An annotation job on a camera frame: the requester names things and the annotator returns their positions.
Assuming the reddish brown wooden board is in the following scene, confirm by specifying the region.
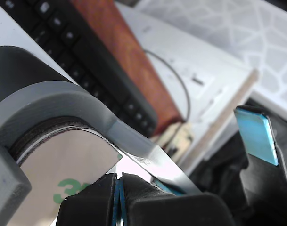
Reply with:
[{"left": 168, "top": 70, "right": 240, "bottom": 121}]
[{"left": 69, "top": 0, "right": 185, "bottom": 137}]

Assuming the tan 3M tape liner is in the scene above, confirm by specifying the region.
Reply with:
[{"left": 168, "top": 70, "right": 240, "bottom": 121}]
[{"left": 16, "top": 131, "right": 124, "bottom": 226}]

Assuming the beige cable connector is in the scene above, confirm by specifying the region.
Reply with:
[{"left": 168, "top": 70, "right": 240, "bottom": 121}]
[{"left": 155, "top": 122, "right": 193, "bottom": 157}]

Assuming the thin dark cable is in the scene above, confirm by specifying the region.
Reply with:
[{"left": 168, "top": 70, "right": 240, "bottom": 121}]
[{"left": 143, "top": 48, "right": 191, "bottom": 123}]

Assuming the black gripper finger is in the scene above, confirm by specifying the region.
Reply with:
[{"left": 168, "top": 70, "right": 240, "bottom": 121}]
[
  {"left": 57, "top": 173, "right": 236, "bottom": 226},
  {"left": 234, "top": 105, "right": 287, "bottom": 212}
]

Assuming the white computer case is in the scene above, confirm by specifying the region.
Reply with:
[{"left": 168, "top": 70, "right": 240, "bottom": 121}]
[{"left": 115, "top": 0, "right": 261, "bottom": 176}]

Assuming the black computer keyboard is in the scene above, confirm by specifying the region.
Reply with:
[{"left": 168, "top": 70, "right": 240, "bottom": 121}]
[{"left": 0, "top": 0, "right": 158, "bottom": 138}]

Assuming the grey fixture with dark legs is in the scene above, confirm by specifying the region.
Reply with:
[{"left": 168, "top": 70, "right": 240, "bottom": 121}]
[{"left": 0, "top": 46, "right": 198, "bottom": 226}]

